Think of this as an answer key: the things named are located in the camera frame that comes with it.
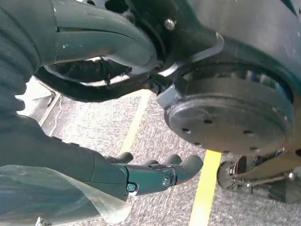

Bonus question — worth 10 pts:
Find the clear plastic film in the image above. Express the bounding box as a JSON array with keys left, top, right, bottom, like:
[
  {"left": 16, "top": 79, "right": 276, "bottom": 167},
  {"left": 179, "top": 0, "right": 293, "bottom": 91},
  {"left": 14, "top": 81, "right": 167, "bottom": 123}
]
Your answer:
[{"left": 0, "top": 164, "right": 131, "bottom": 226}]

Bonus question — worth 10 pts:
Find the ribbed grey right arm sleeve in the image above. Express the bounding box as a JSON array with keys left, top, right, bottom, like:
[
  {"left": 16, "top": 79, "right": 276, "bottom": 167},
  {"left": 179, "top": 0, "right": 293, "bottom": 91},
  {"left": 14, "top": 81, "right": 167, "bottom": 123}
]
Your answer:
[{"left": 0, "top": 0, "right": 57, "bottom": 125}]

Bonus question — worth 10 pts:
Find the yellow floor tape square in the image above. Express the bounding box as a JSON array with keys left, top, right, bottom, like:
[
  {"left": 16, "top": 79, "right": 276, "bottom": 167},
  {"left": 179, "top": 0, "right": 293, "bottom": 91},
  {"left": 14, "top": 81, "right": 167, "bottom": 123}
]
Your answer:
[{"left": 119, "top": 89, "right": 222, "bottom": 226}]

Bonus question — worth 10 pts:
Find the black round base disc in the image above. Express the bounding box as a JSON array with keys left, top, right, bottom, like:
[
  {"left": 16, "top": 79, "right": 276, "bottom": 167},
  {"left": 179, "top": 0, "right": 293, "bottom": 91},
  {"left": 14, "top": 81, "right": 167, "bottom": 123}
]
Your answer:
[{"left": 164, "top": 76, "right": 296, "bottom": 157}]

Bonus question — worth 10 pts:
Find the dark robot body housing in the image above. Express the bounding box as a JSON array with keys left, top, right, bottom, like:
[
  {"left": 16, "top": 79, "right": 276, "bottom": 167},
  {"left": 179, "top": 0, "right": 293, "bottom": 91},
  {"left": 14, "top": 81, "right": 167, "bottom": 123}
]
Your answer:
[{"left": 103, "top": 0, "right": 301, "bottom": 108}]

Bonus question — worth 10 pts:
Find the black cable bundle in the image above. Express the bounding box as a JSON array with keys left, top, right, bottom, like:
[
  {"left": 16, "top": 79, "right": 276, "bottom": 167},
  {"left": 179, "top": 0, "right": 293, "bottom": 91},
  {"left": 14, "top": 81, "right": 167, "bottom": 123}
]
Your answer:
[{"left": 35, "top": 67, "right": 163, "bottom": 104}]

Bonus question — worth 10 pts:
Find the black braided cable sleeve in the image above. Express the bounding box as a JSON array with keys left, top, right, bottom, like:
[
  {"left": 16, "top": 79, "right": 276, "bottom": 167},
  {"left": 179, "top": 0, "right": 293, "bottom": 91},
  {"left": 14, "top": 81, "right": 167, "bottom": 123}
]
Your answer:
[{"left": 43, "top": 58, "right": 133, "bottom": 84}]

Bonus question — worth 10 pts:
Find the caster wheel with metal bracket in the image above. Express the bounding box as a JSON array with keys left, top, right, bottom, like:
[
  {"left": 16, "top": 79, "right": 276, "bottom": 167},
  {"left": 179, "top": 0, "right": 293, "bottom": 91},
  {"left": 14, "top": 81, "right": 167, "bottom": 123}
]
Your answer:
[{"left": 217, "top": 149, "right": 301, "bottom": 205}]

